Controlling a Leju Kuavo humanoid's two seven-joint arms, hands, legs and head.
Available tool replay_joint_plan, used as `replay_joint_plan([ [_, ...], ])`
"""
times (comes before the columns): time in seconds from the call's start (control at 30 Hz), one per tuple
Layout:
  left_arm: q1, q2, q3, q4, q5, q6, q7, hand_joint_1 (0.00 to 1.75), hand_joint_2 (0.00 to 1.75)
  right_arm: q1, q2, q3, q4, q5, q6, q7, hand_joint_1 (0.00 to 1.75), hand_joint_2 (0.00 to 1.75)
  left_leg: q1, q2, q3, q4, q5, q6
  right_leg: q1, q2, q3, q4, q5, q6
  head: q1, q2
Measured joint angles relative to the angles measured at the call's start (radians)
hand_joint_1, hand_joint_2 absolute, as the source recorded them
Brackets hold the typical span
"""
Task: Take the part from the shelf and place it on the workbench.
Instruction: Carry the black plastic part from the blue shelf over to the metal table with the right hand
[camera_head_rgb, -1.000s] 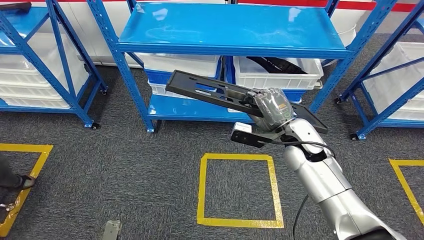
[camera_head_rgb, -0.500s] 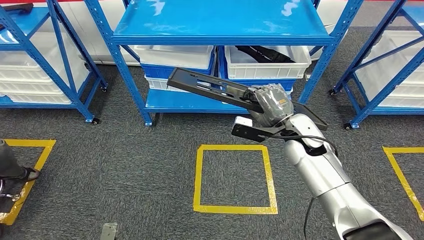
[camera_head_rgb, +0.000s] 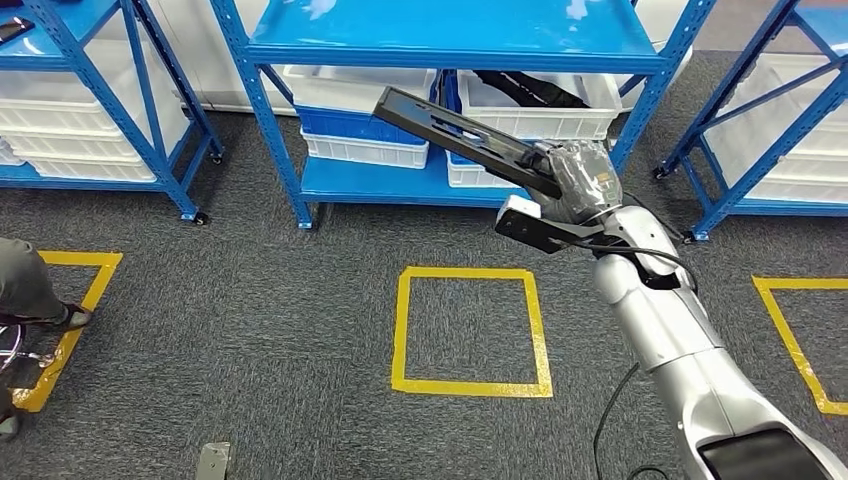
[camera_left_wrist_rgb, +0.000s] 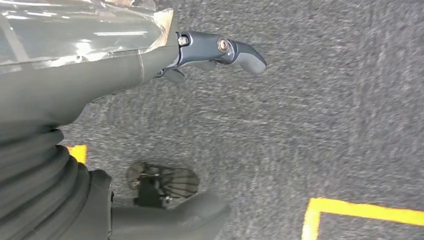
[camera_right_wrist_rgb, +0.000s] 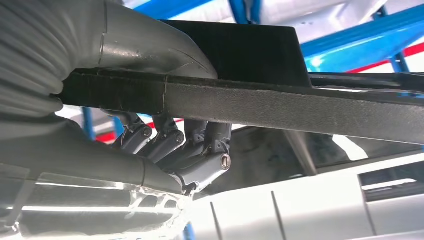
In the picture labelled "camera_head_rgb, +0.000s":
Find black plastic panel part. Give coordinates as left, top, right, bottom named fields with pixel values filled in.
left=372, top=86, right=564, bottom=200

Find black spare part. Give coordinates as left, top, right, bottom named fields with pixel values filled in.
left=472, top=68, right=592, bottom=110

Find blue metal shelf rack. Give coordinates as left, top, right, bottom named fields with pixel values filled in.
left=210, top=0, right=720, bottom=232
left=0, top=0, right=225, bottom=227
left=652, top=0, right=848, bottom=243

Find yellow floor tape square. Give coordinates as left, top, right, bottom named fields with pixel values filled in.
left=390, top=266, right=555, bottom=400
left=751, top=276, right=848, bottom=418
left=9, top=250, right=125, bottom=415

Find person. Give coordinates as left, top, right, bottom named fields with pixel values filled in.
left=0, top=236, right=95, bottom=444

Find chrome stool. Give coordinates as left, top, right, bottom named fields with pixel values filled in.
left=0, top=323, right=58, bottom=372

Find black flat plastic piece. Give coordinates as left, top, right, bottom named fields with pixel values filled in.
left=0, top=15, right=36, bottom=47

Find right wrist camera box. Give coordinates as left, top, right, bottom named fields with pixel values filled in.
left=493, top=194, right=607, bottom=256

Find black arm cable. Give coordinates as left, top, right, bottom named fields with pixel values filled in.
left=569, top=239, right=701, bottom=480

